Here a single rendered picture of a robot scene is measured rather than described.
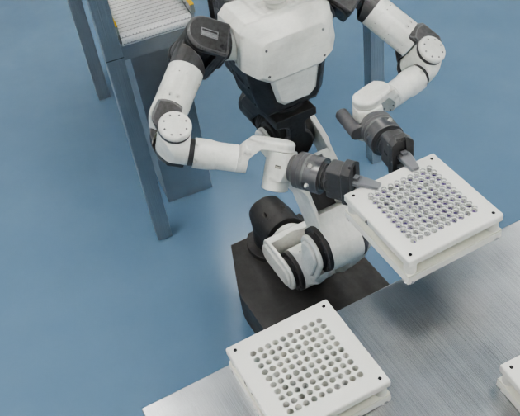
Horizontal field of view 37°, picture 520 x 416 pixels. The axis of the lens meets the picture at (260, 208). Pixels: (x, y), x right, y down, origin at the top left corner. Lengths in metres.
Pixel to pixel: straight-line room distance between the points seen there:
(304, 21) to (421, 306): 0.76
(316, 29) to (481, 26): 2.35
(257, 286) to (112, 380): 0.60
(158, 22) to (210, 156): 1.03
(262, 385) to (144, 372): 1.26
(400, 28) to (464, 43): 2.04
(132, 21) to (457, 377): 1.70
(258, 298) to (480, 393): 1.20
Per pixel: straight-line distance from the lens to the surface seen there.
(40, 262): 3.29
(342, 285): 2.70
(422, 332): 1.73
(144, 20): 2.79
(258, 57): 1.98
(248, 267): 2.79
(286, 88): 2.07
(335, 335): 1.64
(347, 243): 2.23
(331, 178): 1.77
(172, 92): 1.87
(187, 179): 3.30
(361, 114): 1.94
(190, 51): 1.93
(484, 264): 1.87
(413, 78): 2.07
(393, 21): 2.12
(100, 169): 3.62
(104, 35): 2.62
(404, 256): 1.62
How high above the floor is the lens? 2.23
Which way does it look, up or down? 44 degrees down
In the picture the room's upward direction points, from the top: 9 degrees counter-clockwise
